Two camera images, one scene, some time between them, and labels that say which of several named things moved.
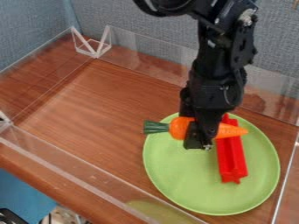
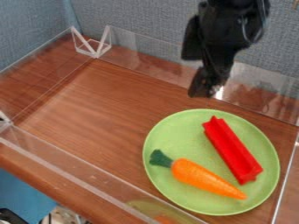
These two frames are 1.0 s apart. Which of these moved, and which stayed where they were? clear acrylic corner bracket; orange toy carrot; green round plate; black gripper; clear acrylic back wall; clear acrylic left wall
Moved: orange toy carrot; black gripper
Stayed: clear acrylic left wall; clear acrylic corner bracket; green round plate; clear acrylic back wall
